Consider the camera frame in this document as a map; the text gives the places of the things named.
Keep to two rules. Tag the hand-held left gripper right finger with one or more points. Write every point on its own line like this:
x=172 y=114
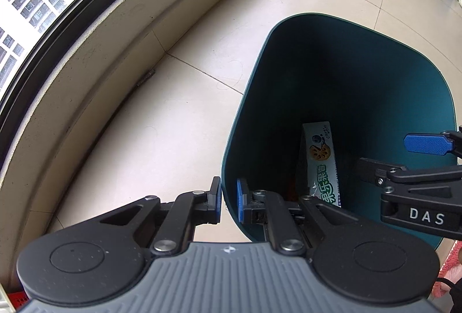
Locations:
x=241 y=203

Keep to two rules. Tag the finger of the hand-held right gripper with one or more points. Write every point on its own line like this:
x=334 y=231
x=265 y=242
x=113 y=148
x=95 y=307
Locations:
x=426 y=143
x=371 y=170

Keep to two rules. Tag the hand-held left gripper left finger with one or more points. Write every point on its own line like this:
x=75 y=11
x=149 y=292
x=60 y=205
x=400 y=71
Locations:
x=216 y=201

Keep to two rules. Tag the dark teal plastic bin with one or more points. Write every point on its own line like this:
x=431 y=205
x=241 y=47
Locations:
x=379 y=82

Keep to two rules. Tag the white green snack box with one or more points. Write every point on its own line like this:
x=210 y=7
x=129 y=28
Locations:
x=321 y=161

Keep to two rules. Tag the pink cloth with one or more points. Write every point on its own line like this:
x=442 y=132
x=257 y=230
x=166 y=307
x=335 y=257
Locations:
x=447 y=262

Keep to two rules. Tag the red plastic crate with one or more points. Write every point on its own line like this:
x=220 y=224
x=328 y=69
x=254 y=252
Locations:
x=18 y=299

